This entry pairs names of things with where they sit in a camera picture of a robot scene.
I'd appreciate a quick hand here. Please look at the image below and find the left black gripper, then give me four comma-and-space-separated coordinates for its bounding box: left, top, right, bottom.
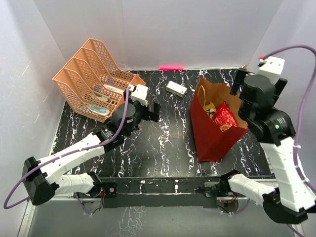
124, 91, 160, 137

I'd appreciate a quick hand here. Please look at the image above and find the red candy bag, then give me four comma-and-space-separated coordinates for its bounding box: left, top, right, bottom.
212, 101, 237, 132

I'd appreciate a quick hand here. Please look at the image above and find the red brown paper bag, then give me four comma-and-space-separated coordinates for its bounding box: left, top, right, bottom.
190, 78, 248, 161

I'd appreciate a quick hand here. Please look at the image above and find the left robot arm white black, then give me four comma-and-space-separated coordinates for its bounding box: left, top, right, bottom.
22, 101, 160, 205

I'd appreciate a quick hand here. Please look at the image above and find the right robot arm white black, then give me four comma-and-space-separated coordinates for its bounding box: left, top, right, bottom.
219, 68, 316, 224

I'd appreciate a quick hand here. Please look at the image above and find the yellow snack bag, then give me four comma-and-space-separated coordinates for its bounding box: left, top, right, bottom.
203, 102, 217, 118

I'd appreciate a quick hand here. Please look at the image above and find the small white red box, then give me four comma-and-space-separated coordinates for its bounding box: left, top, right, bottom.
166, 81, 187, 98

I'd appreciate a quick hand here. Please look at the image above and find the white packet in organizer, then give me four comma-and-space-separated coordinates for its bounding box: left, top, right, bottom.
104, 84, 124, 94

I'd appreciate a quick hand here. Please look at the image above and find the blue white item in organizer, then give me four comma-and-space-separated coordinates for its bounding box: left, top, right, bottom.
86, 105, 110, 116

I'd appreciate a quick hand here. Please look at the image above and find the pink plastic file organizer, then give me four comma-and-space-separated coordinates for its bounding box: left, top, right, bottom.
53, 38, 146, 122

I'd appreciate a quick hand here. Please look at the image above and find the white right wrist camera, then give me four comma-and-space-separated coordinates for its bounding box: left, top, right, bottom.
257, 56, 285, 84

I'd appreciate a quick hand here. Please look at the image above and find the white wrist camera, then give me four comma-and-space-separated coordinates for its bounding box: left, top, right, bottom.
128, 84, 149, 107
257, 56, 285, 84

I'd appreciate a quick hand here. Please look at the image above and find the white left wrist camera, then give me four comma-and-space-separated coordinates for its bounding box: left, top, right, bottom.
128, 84, 149, 107

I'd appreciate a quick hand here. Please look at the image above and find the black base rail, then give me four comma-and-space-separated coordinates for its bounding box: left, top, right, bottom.
74, 176, 247, 210

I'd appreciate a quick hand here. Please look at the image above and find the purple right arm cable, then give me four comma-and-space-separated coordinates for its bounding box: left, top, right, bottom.
261, 44, 316, 237

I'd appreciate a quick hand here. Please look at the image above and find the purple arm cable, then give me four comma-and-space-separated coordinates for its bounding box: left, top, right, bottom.
3, 85, 131, 210
261, 44, 316, 237

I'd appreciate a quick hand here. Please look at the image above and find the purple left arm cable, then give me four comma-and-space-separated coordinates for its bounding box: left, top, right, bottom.
3, 85, 131, 210

